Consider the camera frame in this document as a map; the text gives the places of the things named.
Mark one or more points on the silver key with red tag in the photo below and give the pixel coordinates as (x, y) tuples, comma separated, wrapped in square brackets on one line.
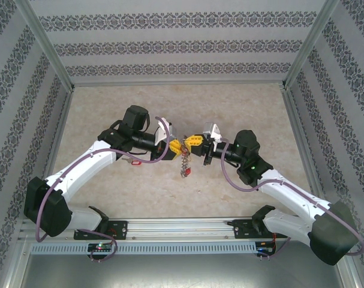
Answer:
[(136, 162)]

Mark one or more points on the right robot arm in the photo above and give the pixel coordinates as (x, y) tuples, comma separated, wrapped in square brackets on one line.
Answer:
[(289, 192)]

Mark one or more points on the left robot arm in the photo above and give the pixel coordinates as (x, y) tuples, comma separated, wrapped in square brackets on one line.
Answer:
[(79, 171)]

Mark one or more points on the grey metal panel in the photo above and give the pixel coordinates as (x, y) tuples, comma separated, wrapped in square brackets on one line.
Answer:
[(181, 273)]

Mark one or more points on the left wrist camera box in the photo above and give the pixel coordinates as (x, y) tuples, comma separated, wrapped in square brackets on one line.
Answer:
[(163, 132)]

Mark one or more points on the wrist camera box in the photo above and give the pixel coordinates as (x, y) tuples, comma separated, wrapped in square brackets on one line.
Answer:
[(211, 132), (163, 132)]

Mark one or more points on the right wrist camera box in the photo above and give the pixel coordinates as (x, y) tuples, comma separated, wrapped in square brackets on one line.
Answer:
[(211, 132)]

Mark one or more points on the aluminium side rail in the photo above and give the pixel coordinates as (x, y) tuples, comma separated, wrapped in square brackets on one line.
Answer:
[(295, 120), (61, 120)]

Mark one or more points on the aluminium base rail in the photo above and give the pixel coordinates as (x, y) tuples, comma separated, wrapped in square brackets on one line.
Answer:
[(181, 229)]

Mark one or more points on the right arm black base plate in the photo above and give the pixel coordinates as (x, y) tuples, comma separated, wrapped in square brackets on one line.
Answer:
[(243, 229)]

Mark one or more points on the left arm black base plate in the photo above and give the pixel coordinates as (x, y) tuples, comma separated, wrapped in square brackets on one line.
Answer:
[(121, 231)]

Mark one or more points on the aluminium frame post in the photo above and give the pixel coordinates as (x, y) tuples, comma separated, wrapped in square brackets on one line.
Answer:
[(312, 42), (48, 42)]

